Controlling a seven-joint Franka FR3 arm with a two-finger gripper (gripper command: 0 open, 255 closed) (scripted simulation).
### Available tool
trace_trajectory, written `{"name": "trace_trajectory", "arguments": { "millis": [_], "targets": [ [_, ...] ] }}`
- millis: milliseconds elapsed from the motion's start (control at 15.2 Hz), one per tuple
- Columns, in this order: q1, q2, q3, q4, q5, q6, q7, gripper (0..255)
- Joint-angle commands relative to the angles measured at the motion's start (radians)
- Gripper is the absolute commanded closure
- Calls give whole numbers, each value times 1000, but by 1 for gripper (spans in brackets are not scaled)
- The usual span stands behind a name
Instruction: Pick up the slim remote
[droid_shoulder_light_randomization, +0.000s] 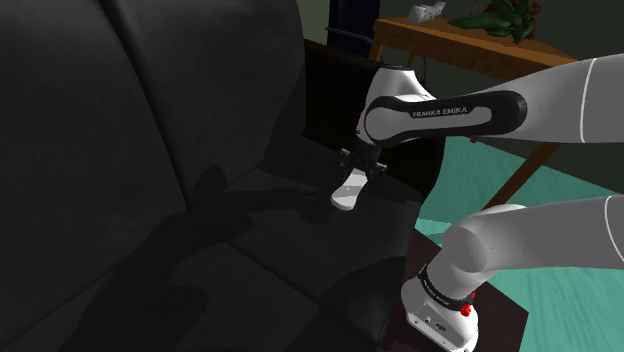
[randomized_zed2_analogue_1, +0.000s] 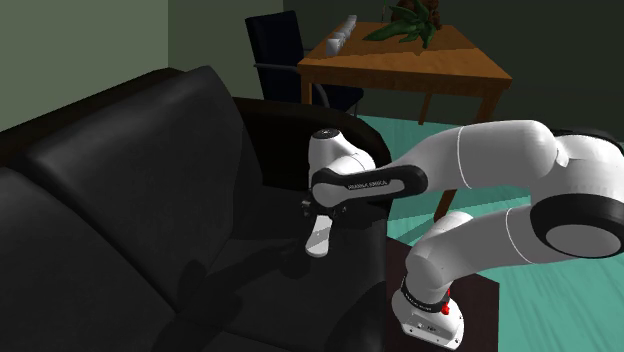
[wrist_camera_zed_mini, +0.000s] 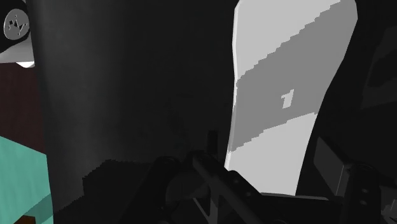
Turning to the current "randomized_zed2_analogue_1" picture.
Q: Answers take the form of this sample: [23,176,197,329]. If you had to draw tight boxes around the dark robot stand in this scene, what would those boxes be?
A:
[384,236,501,352]

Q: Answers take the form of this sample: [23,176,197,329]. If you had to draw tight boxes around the black leather sofa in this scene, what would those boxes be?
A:
[0,65,394,352]

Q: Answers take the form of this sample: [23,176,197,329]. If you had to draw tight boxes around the black office chair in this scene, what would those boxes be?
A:
[244,10,365,118]

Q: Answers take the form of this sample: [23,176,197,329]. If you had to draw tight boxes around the wooden table with plant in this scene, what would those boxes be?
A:
[296,0,514,127]

